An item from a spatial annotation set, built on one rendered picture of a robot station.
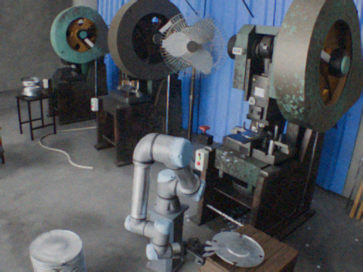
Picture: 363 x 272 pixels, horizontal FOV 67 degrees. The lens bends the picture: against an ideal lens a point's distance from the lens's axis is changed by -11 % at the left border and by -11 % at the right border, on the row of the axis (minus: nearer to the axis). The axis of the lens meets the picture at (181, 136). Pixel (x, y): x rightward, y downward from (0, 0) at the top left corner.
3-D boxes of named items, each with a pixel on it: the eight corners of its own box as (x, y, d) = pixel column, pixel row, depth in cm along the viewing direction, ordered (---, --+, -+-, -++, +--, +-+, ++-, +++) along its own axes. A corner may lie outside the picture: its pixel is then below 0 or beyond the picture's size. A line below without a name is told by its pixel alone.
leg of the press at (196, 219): (198, 227, 232) (209, 113, 202) (188, 219, 240) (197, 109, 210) (267, 191, 289) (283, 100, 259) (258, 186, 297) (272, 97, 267)
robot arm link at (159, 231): (144, 220, 135) (142, 241, 137) (167, 227, 131) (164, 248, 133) (152, 214, 142) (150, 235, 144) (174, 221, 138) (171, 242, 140)
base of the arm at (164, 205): (171, 217, 166) (171, 202, 162) (149, 208, 173) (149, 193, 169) (185, 205, 178) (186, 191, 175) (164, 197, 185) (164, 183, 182)
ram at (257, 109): (261, 122, 194) (266, 76, 184) (243, 115, 204) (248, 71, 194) (276, 117, 205) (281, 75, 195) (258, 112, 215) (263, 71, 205)
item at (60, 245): (89, 255, 147) (89, 254, 147) (35, 271, 131) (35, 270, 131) (72, 226, 169) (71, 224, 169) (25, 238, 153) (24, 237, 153)
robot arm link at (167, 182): (163, 185, 179) (164, 164, 175) (184, 190, 175) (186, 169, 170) (153, 195, 169) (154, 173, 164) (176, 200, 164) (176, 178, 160)
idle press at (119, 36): (118, 178, 300) (119, -9, 242) (81, 146, 372) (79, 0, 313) (227, 148, 392) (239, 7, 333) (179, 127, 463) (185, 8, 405)
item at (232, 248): (264, 243, 163) (265, 241, 163) (262, 274, 136) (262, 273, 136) (216, 227, 169) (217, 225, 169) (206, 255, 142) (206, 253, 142)
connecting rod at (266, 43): (266, 88, 189) (271, 35, 178) (250, 85, 198) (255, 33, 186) (283, 86, 202) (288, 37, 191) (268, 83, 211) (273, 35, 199)
